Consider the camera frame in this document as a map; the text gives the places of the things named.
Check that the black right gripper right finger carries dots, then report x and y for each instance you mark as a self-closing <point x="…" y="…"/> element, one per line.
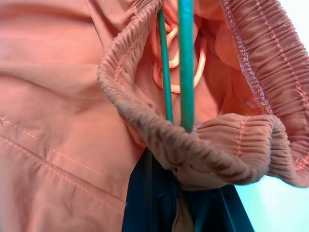
<point x="217" y="212"/>

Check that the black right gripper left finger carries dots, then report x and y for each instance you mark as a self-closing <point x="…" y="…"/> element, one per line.
<point x="154" y="193"/>

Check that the orange shorts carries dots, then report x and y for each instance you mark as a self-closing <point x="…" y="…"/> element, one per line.
<point x="60" y="96"/>

